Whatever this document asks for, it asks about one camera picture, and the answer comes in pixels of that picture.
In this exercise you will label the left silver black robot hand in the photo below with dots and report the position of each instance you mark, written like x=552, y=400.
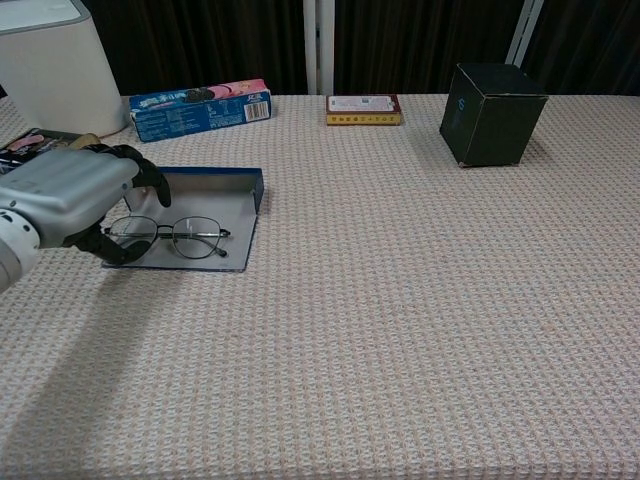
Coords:
x=65, y=195

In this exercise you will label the thin black frame eyeglasses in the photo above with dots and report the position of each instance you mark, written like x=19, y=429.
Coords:
x=194, y=235

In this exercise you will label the dark blue long box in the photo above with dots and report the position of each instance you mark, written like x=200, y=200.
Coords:
x=210, y=195

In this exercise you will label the blue pink cookie box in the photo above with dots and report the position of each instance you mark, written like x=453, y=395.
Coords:
x=190, y=117

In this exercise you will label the brown box with white label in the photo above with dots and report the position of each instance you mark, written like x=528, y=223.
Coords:
x=362, y=107

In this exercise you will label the black cube cardboard box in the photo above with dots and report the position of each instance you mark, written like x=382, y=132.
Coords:
x=495, y=125

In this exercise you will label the black gold snack packet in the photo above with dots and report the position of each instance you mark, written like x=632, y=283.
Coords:
x=30, y=140

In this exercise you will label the white square trash bin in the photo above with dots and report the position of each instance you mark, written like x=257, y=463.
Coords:
x=55, y=75

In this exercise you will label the black pleated curtain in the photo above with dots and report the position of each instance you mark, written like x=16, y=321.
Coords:
x=425, y=45
x=200, y=45
x=590, y=40

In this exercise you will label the beige woven tablecloth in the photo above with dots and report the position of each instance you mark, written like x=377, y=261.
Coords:
x=375, y=325

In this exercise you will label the white metal frame post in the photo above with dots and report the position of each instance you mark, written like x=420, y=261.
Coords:
x=319, y=45
x=527, y=25

